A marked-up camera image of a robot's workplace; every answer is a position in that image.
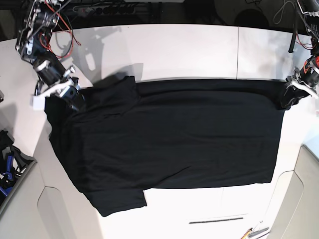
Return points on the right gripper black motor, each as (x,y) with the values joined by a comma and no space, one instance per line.
(56,80)

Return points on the grey pen tool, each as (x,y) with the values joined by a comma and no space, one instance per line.
(256,233)

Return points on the blue black bag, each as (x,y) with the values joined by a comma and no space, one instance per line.
(13,163)

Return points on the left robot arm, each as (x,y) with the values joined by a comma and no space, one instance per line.
(308,12)

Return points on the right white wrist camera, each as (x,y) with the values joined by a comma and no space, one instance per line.
(38,103)

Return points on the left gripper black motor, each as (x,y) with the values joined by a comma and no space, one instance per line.
(301,84)

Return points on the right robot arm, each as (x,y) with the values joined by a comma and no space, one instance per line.
(33,46)

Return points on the black T-shirt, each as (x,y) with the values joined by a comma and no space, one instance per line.
(176,134)

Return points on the yellow pencil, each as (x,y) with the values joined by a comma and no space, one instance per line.
(247,233)

